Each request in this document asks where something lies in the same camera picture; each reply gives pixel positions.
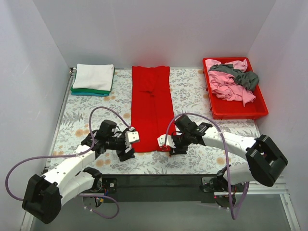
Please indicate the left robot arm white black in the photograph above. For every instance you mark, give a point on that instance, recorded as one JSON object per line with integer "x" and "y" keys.
{"x": 46, "y": 194}

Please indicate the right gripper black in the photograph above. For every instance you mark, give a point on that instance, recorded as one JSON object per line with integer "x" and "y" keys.
{"x": 175, "y": 143}

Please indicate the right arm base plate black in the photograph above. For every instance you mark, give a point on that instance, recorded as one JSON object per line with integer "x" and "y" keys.
{"x": 220, "y": 185}

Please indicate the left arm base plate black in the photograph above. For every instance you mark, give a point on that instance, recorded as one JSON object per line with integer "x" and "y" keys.
{"x": 108, "y": 185}

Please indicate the folded white t shirt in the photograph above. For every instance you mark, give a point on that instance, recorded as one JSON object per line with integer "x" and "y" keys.
{"x": 96, "y": 77}

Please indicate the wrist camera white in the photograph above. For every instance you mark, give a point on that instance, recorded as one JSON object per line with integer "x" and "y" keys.
{"x": 132, "y": 136}
{"x": 165, "y": 142}

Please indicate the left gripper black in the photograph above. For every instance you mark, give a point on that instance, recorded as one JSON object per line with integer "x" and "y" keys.
{"x": 124, "y": 146}

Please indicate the pink t shirt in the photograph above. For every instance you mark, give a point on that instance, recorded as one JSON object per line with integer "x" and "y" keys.
{"x": 223, "y": 85}

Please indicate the red t shirt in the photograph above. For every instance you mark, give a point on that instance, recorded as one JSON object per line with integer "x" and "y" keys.
{"x": 151, "y": 106}

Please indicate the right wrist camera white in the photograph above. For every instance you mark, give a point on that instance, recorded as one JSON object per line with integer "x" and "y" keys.
{"x": 165, "y": 142}

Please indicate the aluminium frame rail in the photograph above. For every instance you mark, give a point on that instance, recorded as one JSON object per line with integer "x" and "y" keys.
{"x": 188, "y": 181}

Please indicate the grey t shirt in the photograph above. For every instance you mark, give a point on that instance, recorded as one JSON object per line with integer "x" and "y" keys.
{"x": 249, "y": 80}

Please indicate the folded teal t shirt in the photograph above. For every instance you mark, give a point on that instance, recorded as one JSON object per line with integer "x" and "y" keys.
{"x": 88, "y": 94}

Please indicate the floral patterned table mat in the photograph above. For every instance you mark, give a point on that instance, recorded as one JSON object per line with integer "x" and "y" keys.
{"x": 188, "y": 91}

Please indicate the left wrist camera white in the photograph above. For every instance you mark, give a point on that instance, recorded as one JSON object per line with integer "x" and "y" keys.
{"x": 132, "y": 136}

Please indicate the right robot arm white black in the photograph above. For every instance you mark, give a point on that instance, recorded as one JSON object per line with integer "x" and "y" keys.
{"x": 264, "y": 161}

